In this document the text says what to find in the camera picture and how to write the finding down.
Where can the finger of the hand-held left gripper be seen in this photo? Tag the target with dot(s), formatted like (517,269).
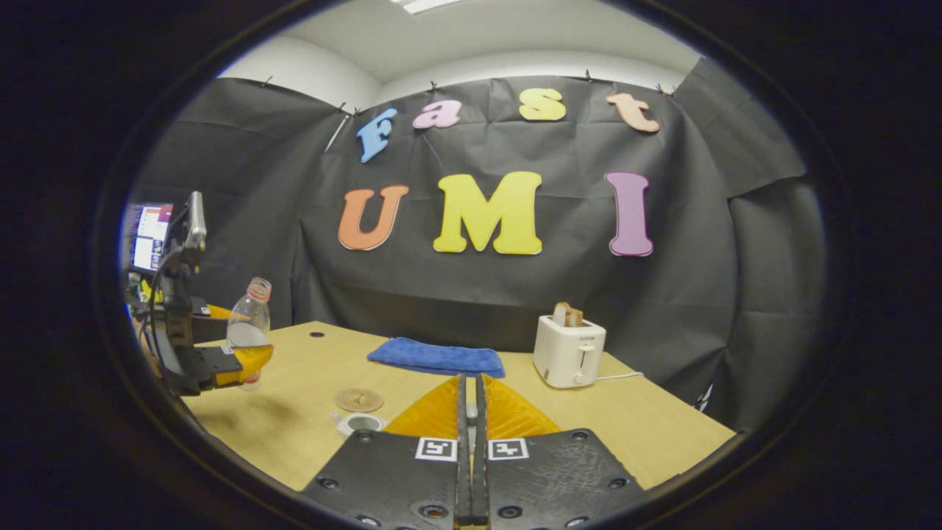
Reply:
(254,362)
(217,312)

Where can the computer monitor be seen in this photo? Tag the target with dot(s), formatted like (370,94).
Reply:
(151,239)

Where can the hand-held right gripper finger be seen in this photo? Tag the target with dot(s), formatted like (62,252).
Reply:
(461,471)
(480,471)

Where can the blue folded towel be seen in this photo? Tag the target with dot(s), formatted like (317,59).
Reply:
(438,357)

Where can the white toaster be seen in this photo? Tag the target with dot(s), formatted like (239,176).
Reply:
(567,353)

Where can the bread slice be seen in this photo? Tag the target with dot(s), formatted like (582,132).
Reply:
(568,315)

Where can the ceiling light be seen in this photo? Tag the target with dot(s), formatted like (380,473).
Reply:
(423,5)

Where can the white teacup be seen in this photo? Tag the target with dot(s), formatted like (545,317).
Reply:
(372,428)

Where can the clear plastic water bottle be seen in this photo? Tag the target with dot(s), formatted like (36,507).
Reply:
(249,324)

